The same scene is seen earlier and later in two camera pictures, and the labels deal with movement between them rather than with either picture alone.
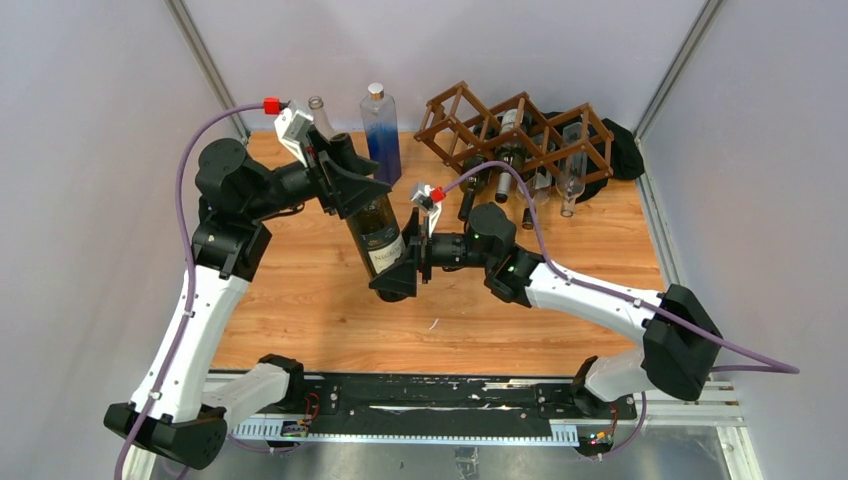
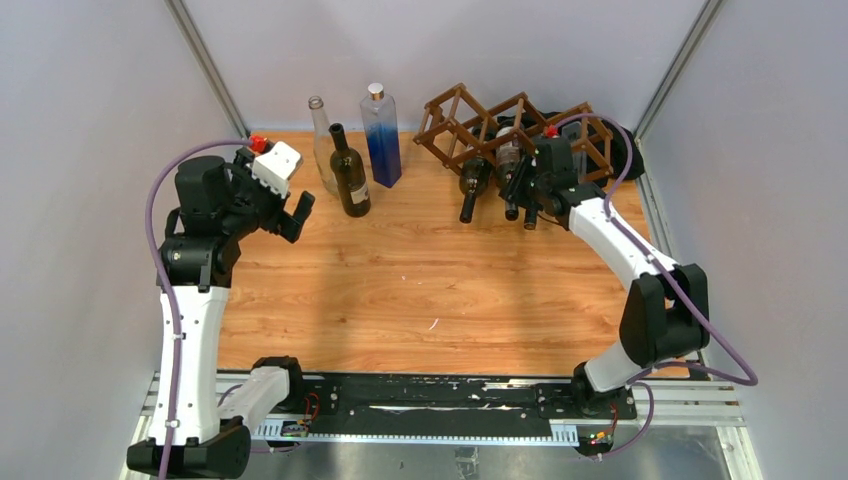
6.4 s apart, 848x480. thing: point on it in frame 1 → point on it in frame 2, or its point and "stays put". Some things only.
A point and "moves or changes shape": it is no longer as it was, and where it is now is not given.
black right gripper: [401, 278] → [512, 190]
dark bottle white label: [377, 229] moves or changes shape
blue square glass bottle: [378, 112] stays put
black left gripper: [340, 190] → [280, 221]
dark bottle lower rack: [473, 184] stays put
